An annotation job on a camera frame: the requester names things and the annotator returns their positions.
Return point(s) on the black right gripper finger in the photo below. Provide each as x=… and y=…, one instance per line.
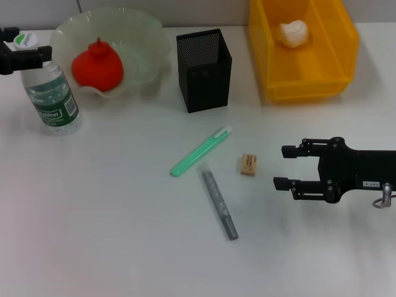
x=289, y=151
x=281, y=183

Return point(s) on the white paper ball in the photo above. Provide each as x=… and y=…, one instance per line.
x=292, y=34

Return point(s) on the clear green-label water bottle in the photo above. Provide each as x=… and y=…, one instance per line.
x=52, y=105

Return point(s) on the beige eraser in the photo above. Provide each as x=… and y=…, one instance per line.
x=249, y=164

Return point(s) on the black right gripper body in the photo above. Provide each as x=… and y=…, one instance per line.
x=352, y=170

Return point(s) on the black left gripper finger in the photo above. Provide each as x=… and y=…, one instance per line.
x=28, y=57
x=7, y=31

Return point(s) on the translucent wavy fruit plate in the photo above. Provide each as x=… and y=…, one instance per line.
x=142, y=46

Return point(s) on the grey pen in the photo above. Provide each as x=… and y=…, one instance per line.
x=218, y=204

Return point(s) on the black mesh pen holder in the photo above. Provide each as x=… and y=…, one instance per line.
x=204, y=86

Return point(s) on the yellow plastic bin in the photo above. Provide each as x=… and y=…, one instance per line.
x=309, y=68

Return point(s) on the orange toy fruit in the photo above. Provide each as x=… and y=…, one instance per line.
x=96, y=68

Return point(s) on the mint green pen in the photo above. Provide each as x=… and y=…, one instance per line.
x=201, y=148

